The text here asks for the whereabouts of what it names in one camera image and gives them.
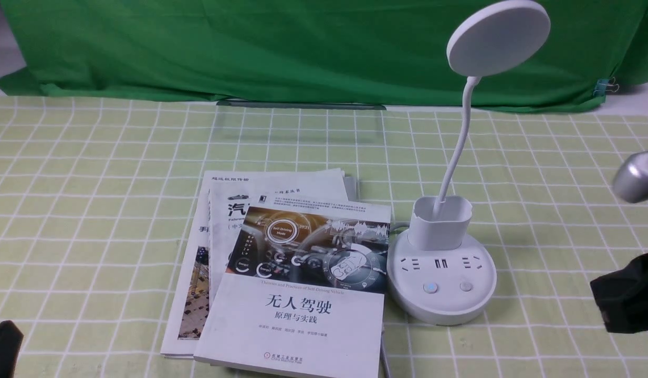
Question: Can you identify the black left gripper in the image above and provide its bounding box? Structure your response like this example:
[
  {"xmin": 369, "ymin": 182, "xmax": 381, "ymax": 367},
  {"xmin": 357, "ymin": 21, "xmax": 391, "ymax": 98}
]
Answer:
[{"xmin": 0, "ymin": 320, "xmax": 24, "ymax": 377}]

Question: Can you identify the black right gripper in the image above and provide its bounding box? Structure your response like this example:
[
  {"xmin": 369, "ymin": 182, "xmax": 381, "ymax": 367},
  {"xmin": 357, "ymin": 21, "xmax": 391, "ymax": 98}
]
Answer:
[{"xmin": 590, "ymin": 252, "xmax": 648, "ymax": 333}]

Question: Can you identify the white desk lamp with sockets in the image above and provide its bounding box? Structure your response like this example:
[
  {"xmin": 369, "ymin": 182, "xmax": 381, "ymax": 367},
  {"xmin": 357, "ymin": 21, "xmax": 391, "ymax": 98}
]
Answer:
[{"xmin": 387, "ymin": 1, "xmax": 551, "ymax": 326}]

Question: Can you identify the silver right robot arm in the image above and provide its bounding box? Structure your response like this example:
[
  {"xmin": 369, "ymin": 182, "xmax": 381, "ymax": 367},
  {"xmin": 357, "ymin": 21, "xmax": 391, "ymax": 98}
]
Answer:
[{"xmin": 590, "ymin": 150, "xmax": 648, "ymax": 333}]

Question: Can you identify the green checkered tablecloth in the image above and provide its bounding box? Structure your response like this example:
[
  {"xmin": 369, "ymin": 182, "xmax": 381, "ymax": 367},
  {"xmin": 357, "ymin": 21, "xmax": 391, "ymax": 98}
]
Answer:
[{"xmin": 0, "ymin": 97, "xmax": 648, "ymax": 377}]

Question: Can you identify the bottom white book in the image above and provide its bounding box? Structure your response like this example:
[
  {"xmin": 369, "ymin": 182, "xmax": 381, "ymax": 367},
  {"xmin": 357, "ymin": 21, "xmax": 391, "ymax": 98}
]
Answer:
[{"xmin": 161, "ymin": 170, "xmax": 359, "ymax": 359}]

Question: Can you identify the binder clip on cloth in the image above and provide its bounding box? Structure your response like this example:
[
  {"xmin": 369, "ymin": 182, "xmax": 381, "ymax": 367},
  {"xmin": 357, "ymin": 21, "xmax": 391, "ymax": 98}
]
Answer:
[{"xmin": 592, "ymin": 77, "xmax": 620, "ymax": 97}]

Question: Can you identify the middle white car book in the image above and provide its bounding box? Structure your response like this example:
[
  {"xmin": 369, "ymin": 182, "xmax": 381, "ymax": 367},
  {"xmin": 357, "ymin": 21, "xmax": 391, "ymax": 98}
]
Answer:
[{"xmin": 208, "ymin": 169, "xmax": 348, "ymax": 301}]

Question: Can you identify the top self-driving vehicle book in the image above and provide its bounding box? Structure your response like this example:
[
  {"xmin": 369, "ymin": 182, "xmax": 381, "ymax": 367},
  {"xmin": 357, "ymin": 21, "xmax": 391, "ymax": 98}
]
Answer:
[{"xmin": 193, "ymin": 194, "xmax": 392, "ymax": 377}]

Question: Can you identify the clear acrylic stand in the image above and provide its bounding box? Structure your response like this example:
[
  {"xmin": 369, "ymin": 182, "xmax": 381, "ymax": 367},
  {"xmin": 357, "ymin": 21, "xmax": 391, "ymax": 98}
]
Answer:
[{"xmin": 212, "ymin": 99, "xmax": 386, "ymax": 146}]

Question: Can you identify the green backdrop cloth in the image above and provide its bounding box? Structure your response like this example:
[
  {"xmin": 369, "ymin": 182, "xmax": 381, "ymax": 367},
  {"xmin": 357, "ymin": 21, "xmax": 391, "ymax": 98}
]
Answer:
[{"xmin": 0, "ymin": 1, "xmax": 648, "ymax": 113}]

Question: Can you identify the grey lamp power cable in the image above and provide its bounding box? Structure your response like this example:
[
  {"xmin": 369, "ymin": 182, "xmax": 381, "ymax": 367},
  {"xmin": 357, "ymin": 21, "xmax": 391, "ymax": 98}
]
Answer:
[{"xmin": 380, "ymin": 336, "xmax": 393, "ymax": 378}]

